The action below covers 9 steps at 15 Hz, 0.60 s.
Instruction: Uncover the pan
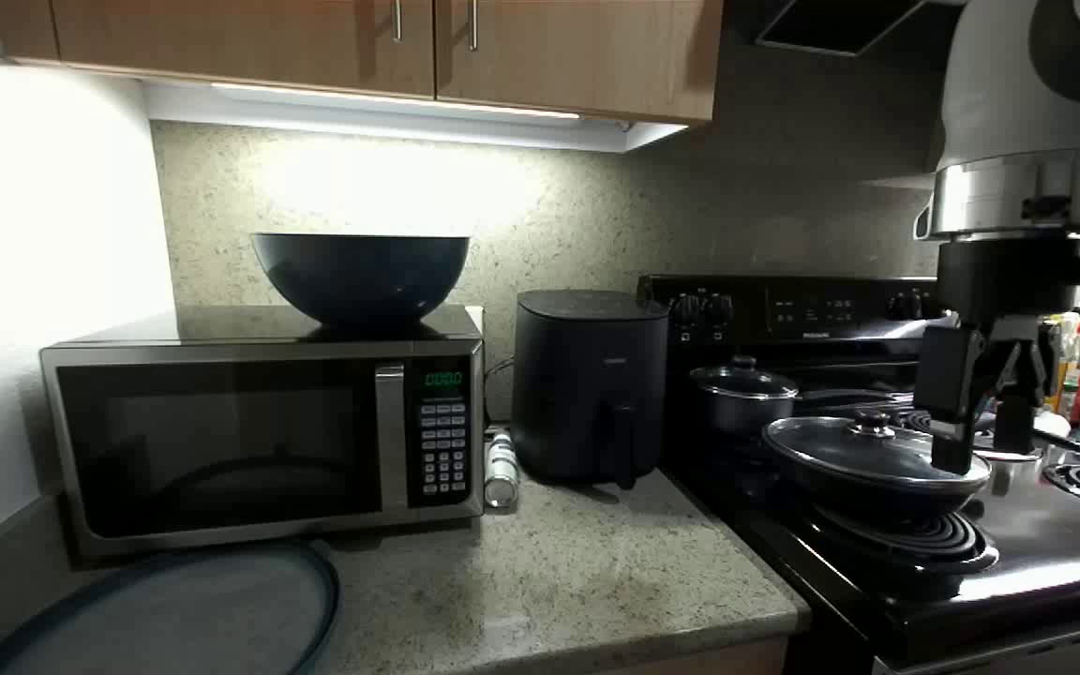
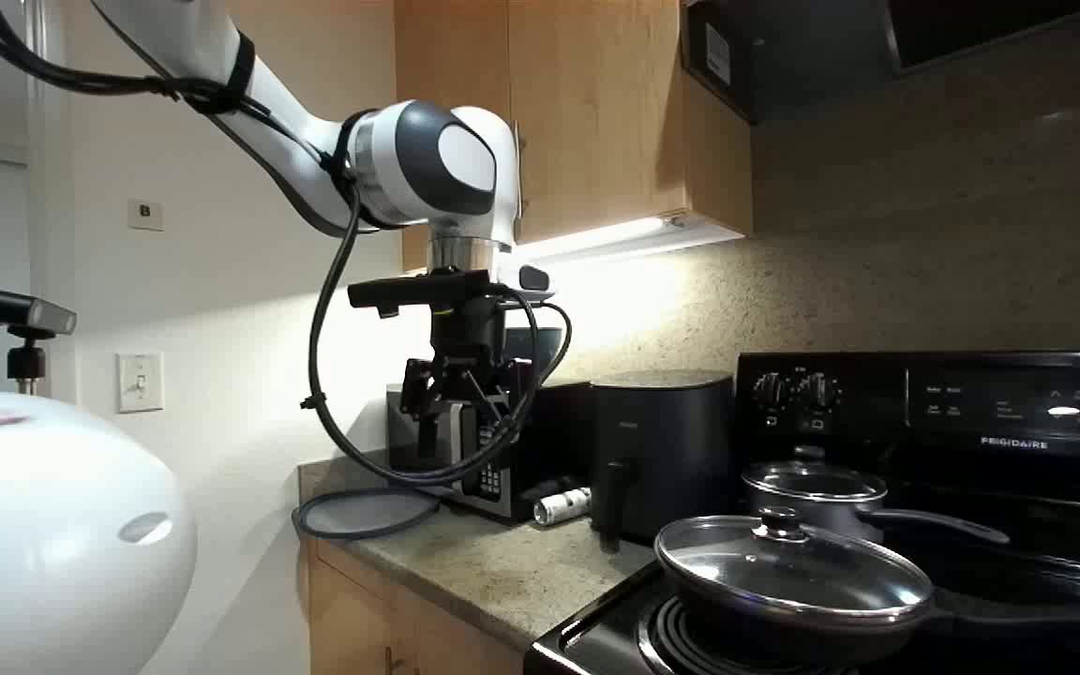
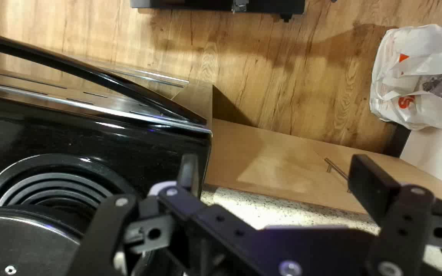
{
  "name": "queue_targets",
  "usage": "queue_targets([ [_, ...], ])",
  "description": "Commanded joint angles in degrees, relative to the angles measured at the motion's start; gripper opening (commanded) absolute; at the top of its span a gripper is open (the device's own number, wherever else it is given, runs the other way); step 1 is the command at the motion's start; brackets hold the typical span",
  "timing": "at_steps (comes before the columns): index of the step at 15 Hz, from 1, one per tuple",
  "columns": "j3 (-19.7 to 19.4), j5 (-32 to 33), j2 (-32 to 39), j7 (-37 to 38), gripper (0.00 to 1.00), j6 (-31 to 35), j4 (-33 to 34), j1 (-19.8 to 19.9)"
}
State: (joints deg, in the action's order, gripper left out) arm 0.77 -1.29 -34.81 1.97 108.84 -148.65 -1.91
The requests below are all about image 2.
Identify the white salt shaker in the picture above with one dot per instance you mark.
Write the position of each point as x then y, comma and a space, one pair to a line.
559, 508

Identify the wooden lower cabinet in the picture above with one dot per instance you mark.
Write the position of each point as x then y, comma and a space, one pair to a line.
368, 626

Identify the black frying pan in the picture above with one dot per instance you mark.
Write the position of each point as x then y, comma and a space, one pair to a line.
829, 647

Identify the black camera on stand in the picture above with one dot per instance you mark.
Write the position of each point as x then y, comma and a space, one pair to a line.
30, 323

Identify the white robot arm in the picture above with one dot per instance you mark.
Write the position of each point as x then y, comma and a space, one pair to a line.
97, 533

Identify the stainless steel microwave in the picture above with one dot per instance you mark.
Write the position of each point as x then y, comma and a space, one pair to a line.
552, 453

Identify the black air fryer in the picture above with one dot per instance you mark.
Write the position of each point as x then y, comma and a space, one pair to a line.
662, 456

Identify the round grey blue-rimmed tray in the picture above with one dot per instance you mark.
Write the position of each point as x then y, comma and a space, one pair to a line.
362, 512

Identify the glass pan lid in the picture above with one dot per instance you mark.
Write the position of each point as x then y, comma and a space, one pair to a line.
789, 564

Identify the small black saucepan with lid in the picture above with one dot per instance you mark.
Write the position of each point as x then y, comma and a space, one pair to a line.
845, 499

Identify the black range hood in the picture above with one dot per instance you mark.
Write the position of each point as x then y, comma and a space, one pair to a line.
777, 58

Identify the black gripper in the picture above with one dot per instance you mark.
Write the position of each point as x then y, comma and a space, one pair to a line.
468, 361

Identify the white wall light switch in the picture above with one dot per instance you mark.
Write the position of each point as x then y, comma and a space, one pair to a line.
139, 386

